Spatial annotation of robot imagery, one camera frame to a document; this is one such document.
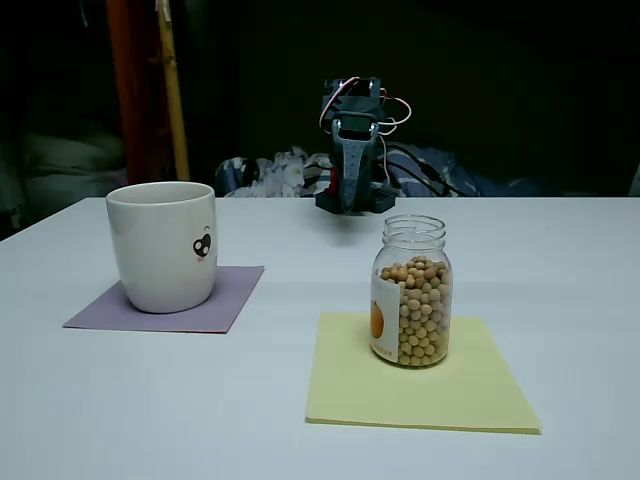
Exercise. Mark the glass jar of soybeans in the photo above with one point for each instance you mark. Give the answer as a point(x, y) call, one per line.
point(425, 310)

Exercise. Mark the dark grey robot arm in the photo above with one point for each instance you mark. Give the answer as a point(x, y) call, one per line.
point(356, 97)

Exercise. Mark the small red clamp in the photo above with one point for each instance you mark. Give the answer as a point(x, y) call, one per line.
point(332, 181)

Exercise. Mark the white floral cloth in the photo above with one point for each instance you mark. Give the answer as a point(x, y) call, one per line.
point(287, 172)

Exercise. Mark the blue patterned bedding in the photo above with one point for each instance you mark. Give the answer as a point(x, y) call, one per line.
point(470, 180)

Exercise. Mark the purple paper mat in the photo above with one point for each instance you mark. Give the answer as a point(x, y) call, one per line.
point(235, 295)

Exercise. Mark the yellow bamboo pole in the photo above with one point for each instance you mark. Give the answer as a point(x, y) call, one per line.
point(175, 100)

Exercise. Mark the white mug with cartoon face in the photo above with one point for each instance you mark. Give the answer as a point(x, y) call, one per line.
point(155, 250)

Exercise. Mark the yellow paper mat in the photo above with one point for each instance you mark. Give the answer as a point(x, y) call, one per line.
point(425, 400)

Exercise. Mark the grey cushion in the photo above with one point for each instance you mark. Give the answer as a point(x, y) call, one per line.
point(65, 160)

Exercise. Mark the red-brown wooden post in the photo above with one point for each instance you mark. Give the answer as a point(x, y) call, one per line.
point(135, 100)

